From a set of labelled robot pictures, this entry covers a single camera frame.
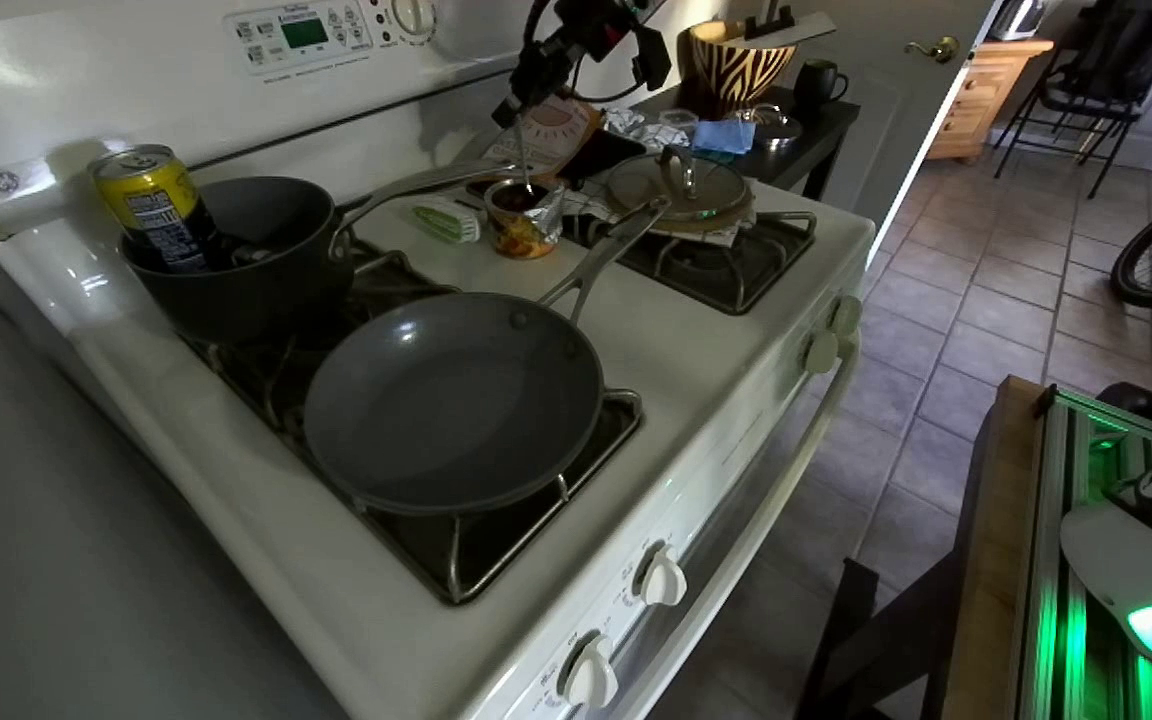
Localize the blue sponge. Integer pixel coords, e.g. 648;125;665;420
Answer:
688;115;758;164

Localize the zebra pattern bowl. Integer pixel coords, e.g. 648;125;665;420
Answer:
676;18;805;113

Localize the green lit aluminium frame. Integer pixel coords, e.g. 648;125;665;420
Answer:
1017;385;1152;720

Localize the small green object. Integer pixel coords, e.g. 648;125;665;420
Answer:
408;199;466;247

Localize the grey refrigerator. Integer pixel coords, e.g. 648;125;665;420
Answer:
0;211;346;720

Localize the black mug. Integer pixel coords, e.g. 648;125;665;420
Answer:
789;57;854;122

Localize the white gas stove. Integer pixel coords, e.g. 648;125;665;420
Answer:
0;0;881;720

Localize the black burner grate under lid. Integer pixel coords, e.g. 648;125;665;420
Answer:
466;176;823;319

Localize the black floor stand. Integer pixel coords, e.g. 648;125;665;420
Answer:
792;557;969;720

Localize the dark saucepan with long handle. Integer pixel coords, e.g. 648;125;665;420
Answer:
115;158;526;349

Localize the wooden cabinet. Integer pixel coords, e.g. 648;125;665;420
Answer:
929;37;1055;168

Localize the white door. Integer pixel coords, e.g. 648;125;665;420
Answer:
798;0;1013;265

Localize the black side table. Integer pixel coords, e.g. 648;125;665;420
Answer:
628;82;865;205

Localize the tin with orange label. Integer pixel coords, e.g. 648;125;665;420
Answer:
480;172;569;265

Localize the yellow drink can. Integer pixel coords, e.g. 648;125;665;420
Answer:
87;141;232;275

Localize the brass door knob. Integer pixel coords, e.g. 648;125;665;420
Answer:
904;33;958;69

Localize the black chair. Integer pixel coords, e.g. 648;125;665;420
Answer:
986;0;1152;205

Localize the small glass jar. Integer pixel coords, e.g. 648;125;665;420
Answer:
748;101;805;160

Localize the white stove knob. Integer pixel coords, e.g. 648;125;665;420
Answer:
794;325;847;381
553;628;623;715
823;289;868;340
628;538;690;613

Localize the crumpled aluminium foil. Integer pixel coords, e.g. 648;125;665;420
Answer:
602;106;704;158

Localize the white oven dial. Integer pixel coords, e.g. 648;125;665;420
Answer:
389;0;442;42

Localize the wooden cart board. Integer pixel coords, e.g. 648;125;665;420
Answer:
940;378;1055;720

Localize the grey frying pan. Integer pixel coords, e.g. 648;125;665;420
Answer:
299;195;670;519

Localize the black burner grate under pans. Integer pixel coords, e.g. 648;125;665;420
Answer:
164;257;648;613

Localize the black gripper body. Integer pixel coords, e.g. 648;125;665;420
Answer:
539;0;636;85

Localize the metal spoon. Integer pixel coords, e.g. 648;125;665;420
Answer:
507;113;536;205

